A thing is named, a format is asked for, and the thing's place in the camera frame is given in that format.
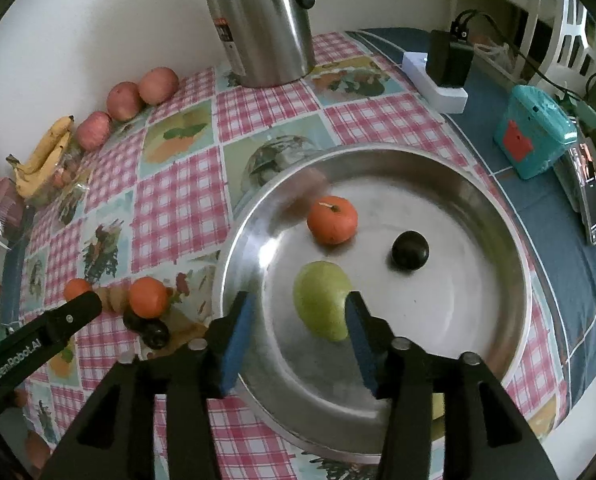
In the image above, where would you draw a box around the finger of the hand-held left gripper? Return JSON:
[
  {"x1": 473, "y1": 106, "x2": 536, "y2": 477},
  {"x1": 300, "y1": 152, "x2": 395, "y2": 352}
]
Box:
[{"x1": 45, "y1": 291, "x2": 102, "y2": 346}]

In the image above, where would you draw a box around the teal box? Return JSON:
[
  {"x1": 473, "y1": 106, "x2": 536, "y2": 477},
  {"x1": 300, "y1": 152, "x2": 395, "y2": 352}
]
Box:
[{"x1": 493, "y1": 84, "x2": 578, "y2": 180}]

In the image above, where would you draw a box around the black smartphone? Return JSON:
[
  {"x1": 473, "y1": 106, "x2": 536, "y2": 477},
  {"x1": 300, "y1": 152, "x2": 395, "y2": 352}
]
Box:
[{"x1": 558, "y1": 142, "x2": 596, "y2": 247}]

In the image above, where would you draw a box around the clear glass bowl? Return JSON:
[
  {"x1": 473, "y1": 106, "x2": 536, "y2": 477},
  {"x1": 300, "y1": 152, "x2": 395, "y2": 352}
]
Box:
[{"x1": 25, "y1": 150, "x2": 93, "y2": 211}]

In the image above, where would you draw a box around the black cable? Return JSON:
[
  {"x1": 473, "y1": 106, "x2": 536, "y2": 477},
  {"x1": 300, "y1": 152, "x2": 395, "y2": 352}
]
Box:
[{"x1": 450, "y1": 8, "x2": 596, "y2": 111}]

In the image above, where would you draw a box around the green mango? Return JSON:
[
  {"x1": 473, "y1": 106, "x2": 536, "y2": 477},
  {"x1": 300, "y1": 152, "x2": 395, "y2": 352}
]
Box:
[{"x1": 293, "y1": 261, "x2": 353, "y2": 343}]

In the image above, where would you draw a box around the dark plum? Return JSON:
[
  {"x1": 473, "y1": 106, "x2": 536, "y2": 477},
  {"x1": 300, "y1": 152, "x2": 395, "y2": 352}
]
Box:
[
  {"x1": 142, "y1": 321, "x2": 170, "y2": 350},
  {"x1": 391, "y1": 230, "x2": 430, "y2": 271},
  {"x1": 122, "y1": 309, "x2": 146, "y2": 333}
]

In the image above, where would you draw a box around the stainless steel thermos jug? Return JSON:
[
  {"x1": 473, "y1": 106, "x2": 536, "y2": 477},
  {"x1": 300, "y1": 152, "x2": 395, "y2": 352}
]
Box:
[{"x1": 204, "y1": 0, "x2": 317, "y2": 89}]

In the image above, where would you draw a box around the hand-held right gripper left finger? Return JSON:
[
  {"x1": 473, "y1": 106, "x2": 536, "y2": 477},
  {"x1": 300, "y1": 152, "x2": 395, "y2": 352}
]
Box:
[{"x1": 38, "y1": 290, "x2": 257, "y2": 480}]

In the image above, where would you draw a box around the teal long plastic item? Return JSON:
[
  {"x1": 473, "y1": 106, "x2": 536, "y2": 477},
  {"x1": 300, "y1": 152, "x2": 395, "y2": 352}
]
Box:
[{"x1": 573, "y1": 100, "x2": 596, "y2": 161}]

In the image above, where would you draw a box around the round metal basin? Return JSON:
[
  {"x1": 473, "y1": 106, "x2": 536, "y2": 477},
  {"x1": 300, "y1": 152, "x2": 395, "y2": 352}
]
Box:
[{"x1": 212, "y1": 144, "x2": 534, "y2": 463}]

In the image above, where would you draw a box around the bunch of yellow bananas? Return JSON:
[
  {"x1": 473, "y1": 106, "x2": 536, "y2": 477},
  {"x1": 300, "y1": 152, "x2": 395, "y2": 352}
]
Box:
[{"x1": 5, "y1": 115, "x2": 76, "y2": 200}]

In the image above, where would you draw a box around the black power adapter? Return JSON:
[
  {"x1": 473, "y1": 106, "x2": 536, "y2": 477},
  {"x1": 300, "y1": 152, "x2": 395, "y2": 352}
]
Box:
[{"x1": 425, "y1": 30, "x2": 475, "y2": 90}]

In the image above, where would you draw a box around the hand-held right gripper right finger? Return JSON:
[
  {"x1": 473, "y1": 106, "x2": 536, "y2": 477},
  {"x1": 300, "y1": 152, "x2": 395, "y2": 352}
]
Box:
[{"x1": 344, "y1": 290, "x2": 559, "y2": 480}]

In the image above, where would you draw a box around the orange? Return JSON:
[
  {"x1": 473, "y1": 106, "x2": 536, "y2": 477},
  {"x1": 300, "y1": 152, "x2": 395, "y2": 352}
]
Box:
[
  {"x1": 128, "y1": 276, "x2": 171, "y2": 320},
  {"x1": 307, "y1": 196, "x2": 359, "y2": 246},
  {"x1": 64, "y1": 278, "x2": 94, "y2": 302}
]

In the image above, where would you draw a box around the white power strip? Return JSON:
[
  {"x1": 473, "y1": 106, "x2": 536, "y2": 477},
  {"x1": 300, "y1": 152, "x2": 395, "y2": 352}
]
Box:
[{"x1": 402, "y1": 51, "x2": 468, "y2": 113}]

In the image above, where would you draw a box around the red apple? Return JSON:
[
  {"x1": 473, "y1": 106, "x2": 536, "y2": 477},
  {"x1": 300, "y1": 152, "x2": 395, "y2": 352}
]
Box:
[
  {"x1": 75, "y1": 111, "x2": 113, "y2": 152},
  {"x1": 138, "y1": 67, "x2": 179, "y2": 106},
  {"x1": 106, "y1": 82, "x2": 145, "y2": 122}
]

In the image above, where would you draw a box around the white plastic chair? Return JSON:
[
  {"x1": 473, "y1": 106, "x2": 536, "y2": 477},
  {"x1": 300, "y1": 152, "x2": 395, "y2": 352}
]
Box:
[{"x1": 525, "y1": 0, "x2": 596, "y2": 96}]

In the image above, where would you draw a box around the blue cloth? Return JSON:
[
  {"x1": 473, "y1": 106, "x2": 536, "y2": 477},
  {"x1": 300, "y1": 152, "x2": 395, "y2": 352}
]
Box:
[{"x1": 348, "y1": 26, "x2": 596, "y2": 411}]

